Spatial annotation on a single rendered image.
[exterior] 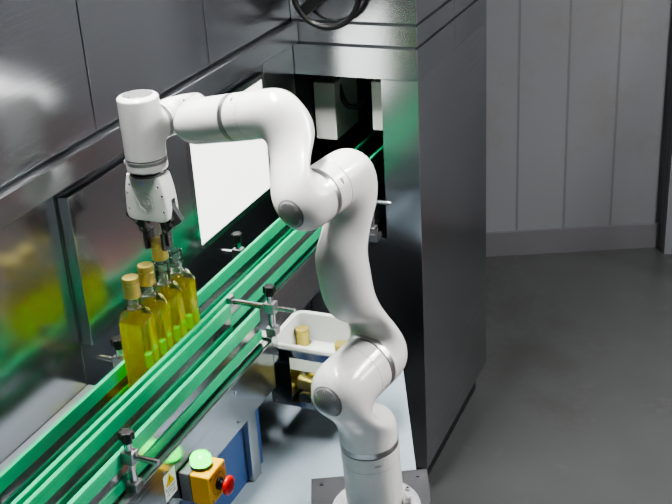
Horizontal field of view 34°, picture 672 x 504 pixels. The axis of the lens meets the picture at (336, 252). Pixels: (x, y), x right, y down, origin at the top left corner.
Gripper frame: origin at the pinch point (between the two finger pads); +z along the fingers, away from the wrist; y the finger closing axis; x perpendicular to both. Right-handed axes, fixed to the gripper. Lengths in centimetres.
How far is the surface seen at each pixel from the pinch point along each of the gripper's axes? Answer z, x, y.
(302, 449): 62, 18, 20
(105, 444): 26.5, -35.8, 6.3
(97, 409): 27.6, -24.7, -3.4
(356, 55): -11, 103, 3
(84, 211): -8.0, -7.2, -12.0
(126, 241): 4.6, 5.5, -12.2
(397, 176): 25, 103, 14
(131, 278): 3.1, -12.3, 0.9
